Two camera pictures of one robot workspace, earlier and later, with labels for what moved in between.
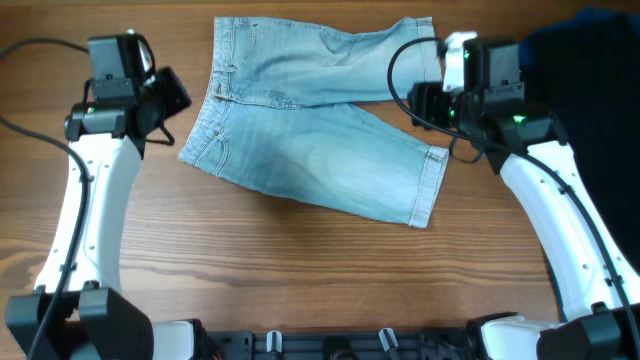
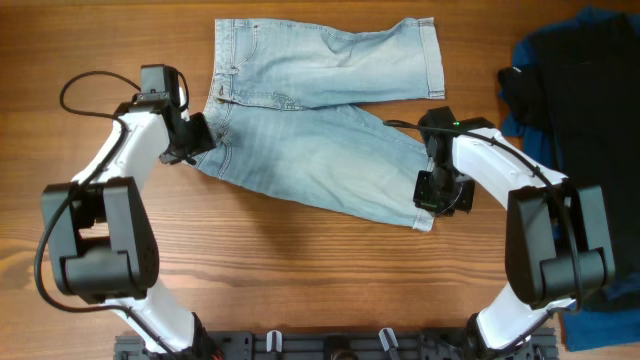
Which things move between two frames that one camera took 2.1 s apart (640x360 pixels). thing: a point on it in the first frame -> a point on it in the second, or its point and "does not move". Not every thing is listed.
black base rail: [419, 344] does not move
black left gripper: [180, 101] -> [204, 141]
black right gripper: [425, 99] -> [423, 199]
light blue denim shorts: [279, 113] does not move
